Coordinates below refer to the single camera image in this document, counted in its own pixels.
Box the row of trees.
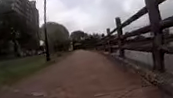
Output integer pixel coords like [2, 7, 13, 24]
[68, 25, 108, 52]

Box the round tree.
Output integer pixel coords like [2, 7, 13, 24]
[37, 18, 74, 56]

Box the red brick path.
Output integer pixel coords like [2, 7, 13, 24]
[0, 36, 172, 98]

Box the lamp pole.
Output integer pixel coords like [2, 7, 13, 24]
[35, 0, 60, 63]

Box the tall building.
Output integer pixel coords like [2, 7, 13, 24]
[0, 0, 46, 56]

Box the stone kerb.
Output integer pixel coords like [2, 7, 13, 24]
[91, 35, 173, 98]

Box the grass strip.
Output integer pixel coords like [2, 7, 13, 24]
[0, 47, 77, 89]

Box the dark wooden rail fence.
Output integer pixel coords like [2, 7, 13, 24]
[85, 0, 173, 84]

